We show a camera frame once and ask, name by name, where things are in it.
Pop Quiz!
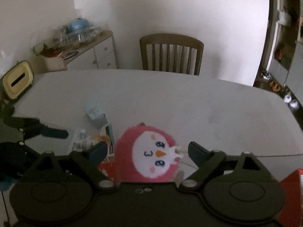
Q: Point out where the white chicken snack packet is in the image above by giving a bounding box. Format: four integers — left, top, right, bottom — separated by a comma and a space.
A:
67, 127, 113, 156

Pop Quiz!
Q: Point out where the teal striped small packet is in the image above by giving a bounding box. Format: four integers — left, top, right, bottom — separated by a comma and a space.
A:
105, 124, 115, 156

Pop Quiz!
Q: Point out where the red card tag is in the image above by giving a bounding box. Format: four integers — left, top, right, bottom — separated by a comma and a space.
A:
97, 161, 118, 182

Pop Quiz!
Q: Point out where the pink plush bird toy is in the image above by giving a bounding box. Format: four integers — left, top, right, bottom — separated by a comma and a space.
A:
115, 124, 183, 182

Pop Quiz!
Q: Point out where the red cardboard box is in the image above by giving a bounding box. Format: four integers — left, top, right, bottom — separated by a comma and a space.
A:
278, 169, 303, 227

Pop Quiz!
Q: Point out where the wooden chair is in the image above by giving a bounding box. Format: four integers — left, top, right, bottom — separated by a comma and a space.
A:
140, 33, 204, 76

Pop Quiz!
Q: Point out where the yellow green tissue box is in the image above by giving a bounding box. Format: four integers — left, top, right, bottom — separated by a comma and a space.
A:
2, 61, 34, 100

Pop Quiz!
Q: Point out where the beige planter box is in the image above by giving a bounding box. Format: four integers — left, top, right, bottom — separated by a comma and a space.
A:
29, 55, 67, 74

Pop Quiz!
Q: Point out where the white sideboard cabinet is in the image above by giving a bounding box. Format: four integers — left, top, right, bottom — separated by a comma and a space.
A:
59, 30, 118, 70

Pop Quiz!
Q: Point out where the light blue small box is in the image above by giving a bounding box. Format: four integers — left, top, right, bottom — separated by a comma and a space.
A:
84, 98, 108, 129

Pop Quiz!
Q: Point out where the blue globe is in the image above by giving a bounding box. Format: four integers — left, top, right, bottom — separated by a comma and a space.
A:
70, 18, 89, 32

